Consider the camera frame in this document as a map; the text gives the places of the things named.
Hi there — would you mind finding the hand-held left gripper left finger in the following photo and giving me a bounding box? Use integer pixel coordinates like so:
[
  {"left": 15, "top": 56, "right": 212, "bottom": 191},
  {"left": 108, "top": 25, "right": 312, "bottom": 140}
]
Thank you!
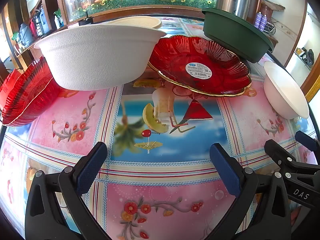
[{"left": 24, "top": 142, "right": 118, "bottom": 240}]

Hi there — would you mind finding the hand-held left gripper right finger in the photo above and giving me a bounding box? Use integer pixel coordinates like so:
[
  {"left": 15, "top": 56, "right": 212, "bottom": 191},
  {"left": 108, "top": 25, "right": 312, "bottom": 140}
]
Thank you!
[{"left": 209, "top": 143, "right": 292, "bottom": 240}]

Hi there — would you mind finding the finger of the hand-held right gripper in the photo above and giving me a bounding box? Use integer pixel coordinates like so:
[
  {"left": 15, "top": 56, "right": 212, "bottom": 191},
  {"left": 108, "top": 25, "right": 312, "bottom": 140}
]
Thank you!
[
  {"left": 294, "top": 131, "right": 320, "bottom": 153},
  {"left": 264, "top": 139, "right": 320, "bottom": 178}
]

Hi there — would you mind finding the small white paper bowl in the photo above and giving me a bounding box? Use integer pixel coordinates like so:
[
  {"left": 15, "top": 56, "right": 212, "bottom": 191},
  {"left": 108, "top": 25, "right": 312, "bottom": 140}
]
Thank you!
[{"left": 263, "top": 61, "right": 310, "bottom": 120}]

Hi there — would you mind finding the red glass plate stack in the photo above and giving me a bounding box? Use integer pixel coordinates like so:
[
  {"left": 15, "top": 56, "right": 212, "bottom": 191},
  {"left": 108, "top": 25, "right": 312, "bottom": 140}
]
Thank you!
[{"left": 0, "top": 56, "right": 63, "bottom": 127}]

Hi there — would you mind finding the large white paper bowl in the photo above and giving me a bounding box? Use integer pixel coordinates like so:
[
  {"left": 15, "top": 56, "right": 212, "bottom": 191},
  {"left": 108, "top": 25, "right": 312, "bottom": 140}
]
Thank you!
[{"left": 34, "top": 24, "right": 167, "bottom": 91}]

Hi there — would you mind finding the red glass plate with label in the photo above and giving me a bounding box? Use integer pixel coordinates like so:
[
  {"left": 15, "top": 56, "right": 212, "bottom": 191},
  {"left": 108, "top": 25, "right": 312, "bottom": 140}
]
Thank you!
[{"left": 148, "top": 35, "right": 252, "bottom": 97}]

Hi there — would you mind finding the dark green plastic bowl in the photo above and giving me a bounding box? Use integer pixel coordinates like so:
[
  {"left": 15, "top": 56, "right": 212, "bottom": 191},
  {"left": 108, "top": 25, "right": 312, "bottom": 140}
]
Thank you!
[{"left": 201, "top": 7, "right": 275, "bottom": 64}]

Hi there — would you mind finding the black bag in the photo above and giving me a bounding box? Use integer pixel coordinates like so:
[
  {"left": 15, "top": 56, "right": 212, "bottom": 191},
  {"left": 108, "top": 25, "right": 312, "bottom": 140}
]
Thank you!
[{"left": 301, "top": 47, "right": 315, "bottom": 67}]

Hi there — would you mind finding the wicker basket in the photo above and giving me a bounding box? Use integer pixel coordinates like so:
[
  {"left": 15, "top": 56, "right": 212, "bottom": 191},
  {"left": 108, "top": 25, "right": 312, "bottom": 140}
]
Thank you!
[{"left": 260, "top": 4, "right": 273, "bottom": 22}]

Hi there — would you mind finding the grey-blue jug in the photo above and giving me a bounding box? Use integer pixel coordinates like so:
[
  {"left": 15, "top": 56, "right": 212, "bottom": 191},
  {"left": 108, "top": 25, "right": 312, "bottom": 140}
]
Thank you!
[{"left": 19, "top": 23, "right": 34, "bottom": 47}]

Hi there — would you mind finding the stainless steel kettle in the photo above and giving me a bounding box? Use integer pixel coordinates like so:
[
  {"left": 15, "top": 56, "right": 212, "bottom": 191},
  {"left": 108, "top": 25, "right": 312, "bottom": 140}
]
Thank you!
[{"left": 215, "top": 0, "right": 262, "bottom": 22}]

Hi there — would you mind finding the red thermos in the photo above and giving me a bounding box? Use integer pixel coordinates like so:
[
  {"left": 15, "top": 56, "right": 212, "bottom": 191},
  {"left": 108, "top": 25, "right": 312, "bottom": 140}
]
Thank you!
[{"left": 29, "top": 20, "right": 38, "bottom": 38}]

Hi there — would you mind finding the black thermos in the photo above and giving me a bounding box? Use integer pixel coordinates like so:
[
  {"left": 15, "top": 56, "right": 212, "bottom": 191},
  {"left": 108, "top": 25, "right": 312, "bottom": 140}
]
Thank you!
[{"left": 34, "top": 12, "right": 43, "bottom": 37}]

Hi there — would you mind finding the blue thermos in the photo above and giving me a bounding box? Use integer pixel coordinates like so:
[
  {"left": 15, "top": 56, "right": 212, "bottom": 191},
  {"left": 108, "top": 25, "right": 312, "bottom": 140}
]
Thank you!
[{"left": 40, "top": 6, "right": 48, "bottom": 29}]

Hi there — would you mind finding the wooden panelled cabinet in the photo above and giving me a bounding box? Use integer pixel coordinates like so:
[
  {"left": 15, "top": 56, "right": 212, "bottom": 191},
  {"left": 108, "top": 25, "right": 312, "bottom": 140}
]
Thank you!
[{"left": 62, "top": 6, "right": 205, "bottom": 27}]

